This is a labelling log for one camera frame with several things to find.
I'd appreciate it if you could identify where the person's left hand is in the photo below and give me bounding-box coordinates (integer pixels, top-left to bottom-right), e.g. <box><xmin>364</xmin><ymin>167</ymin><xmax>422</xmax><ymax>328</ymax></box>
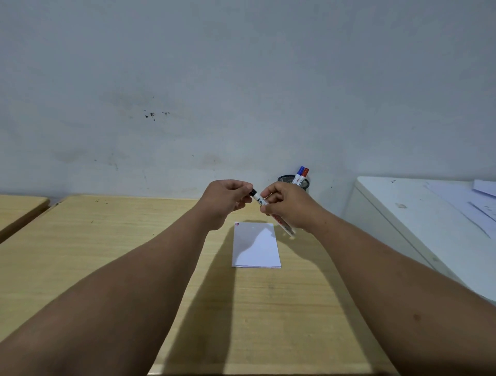
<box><xmin>197</xmin><ymin>180</ymin><xmax>253</xmax><ymax>231</ymax></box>

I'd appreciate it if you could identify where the person's right hand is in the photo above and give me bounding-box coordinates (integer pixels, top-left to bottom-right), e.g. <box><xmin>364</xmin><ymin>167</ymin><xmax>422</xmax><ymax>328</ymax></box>
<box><xmin>260</xmin><ymin>181</ymin><xmax>327</xmax><ymax>234</ymax></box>

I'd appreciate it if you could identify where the white marker pen black cap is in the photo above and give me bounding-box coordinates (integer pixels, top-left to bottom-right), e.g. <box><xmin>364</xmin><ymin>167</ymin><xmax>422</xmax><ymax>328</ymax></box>
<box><xmin>249</xmin><ymin>189</ymin><xmax>296</xmax><ymax>237</ymax></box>

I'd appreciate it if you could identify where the person's left forearm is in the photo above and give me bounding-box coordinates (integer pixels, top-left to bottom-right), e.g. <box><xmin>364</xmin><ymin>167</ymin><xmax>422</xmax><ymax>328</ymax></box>
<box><xmin>0</xmin><ymin>205</ymin><xmax>212</xmax><ymax>376</ymax></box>

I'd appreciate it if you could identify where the person's right forearm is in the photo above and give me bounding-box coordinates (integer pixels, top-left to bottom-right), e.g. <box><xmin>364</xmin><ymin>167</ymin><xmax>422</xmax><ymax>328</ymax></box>
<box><xmin>306</xmin><ymin>211</ymin><xmax>496</xmax><ymax>376</ymax></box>

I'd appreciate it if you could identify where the black mesh pen holder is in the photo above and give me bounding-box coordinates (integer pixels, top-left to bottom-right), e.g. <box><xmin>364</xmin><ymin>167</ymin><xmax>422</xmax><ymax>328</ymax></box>
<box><xmin>277</xmin><ymin>175</ymin><xmax>311</xmax><ymax>191</ymax></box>

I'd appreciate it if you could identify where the white paper notepad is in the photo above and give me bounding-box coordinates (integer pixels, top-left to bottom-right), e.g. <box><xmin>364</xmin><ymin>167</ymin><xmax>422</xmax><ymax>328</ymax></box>
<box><xmin>232</xmin><ymin>222</ymin><xmax>282</xmax><ymax>269</ymax></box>

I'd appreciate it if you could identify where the white cabinet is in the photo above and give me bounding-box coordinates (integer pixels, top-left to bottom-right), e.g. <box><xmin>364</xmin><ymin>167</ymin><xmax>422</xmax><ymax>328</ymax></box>
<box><xmin>341</xmin><ymin>176</ymin><xmax>496</xmax><ymax>307</ymax></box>

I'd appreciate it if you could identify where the white paper sheet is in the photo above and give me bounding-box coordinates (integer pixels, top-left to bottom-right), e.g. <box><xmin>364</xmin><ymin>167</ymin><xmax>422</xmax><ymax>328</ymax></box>
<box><xmin>472</xmin><ymin>179</ymin><xmax>496</xmax><ymax>197</ymax></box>
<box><xmin>424</xmin><ymin>181</ymin><xmax>496</xmax><ymax>239</ymax></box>

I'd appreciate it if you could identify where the wooden side table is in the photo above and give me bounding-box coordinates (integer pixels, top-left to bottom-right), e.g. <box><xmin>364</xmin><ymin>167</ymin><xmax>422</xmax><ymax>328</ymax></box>
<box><xmin>0</xmin><ymin>195</ymin><xmax>50</xmax><ymax>244</ymax></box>

